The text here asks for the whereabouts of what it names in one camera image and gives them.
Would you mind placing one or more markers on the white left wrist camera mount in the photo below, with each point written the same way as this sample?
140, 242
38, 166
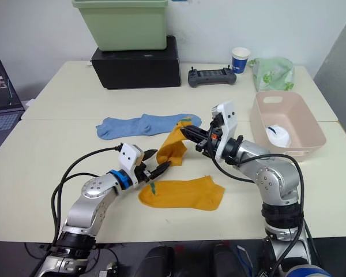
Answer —
127, 157

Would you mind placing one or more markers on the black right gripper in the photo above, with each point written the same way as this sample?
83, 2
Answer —
209, 144

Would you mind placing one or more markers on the green and white plastic bag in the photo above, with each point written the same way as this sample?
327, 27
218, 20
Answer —
272, 75

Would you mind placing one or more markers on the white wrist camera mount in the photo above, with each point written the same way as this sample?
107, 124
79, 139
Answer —
229, 127
127, 157

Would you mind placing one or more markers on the grey partition panel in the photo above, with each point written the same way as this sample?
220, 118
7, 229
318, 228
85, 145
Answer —
340, 72

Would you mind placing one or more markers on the blue and grey rounded object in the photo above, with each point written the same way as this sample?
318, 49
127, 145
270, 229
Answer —
308, 271

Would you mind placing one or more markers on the green plastic bin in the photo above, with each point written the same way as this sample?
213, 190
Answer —
124, 26

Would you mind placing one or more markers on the blue ankle sock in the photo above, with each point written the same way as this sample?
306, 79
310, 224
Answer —
115, 128
164, 122

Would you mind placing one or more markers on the grey handheld controller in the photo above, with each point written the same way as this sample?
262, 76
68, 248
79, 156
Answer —
212, 77

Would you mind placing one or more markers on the folded white sock pair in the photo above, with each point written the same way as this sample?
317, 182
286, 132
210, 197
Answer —
279, 137

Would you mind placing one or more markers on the blue and white paper cup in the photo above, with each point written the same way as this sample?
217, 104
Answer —
240, 62

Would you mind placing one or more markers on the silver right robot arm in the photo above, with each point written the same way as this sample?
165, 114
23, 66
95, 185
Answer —
274, 176

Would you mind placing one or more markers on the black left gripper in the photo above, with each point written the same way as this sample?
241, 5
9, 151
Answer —
142, 171

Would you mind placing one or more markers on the yellow ankle sock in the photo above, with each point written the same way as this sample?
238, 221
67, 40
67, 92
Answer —
173, 147
184, 193

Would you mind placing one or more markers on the dark rounded shape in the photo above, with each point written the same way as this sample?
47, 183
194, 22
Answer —
158, 262

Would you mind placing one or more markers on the pink plastic container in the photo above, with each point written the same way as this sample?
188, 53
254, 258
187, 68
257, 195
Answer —
288, 115

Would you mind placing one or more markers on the black box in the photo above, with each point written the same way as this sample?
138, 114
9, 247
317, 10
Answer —
135, 69

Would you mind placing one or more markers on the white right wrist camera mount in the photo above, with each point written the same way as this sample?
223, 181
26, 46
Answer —
229, 127

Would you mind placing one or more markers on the dark laptop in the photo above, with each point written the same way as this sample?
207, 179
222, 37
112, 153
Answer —
1, 98

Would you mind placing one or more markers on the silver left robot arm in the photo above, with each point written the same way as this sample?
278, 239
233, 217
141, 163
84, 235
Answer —
92, 187

